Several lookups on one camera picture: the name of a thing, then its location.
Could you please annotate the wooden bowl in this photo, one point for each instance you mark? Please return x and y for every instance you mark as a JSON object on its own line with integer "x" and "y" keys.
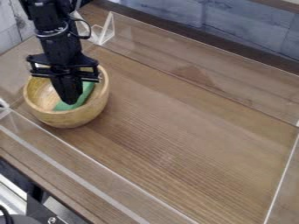
{"x": 41, "y": 100}

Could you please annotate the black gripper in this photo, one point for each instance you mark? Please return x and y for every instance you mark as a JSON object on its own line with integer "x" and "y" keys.
{"x": 63, "y": 59}

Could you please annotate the clear acrylic corner bracket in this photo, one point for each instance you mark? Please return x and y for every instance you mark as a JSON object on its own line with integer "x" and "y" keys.
{"x": 99, "y": 34}

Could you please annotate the green rectangular block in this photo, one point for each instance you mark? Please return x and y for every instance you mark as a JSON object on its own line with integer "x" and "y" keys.
{"x": 87, "y": 90}

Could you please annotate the black metal bracket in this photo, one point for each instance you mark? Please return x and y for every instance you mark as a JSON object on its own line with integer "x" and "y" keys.
{"x": 40, "y": 210}

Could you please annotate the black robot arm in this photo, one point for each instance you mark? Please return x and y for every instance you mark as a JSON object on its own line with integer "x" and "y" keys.
{"x": 49, "y": 15}

